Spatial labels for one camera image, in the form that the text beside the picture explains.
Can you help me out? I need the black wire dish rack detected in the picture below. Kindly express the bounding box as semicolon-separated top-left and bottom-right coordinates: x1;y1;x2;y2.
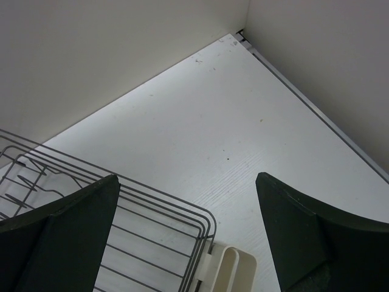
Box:
1;130;216;291

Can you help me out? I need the beige rack side hook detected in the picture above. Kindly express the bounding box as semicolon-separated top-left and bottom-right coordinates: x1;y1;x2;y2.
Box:
193;244;257;291

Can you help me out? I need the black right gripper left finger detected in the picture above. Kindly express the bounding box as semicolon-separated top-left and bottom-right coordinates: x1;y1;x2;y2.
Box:
1;175;120;291

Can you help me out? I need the aluminium table edge rail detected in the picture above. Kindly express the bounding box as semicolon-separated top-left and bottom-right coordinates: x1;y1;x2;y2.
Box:
234;30;388;183

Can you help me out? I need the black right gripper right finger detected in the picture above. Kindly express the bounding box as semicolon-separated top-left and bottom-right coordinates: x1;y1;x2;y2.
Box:
255;172;388;291

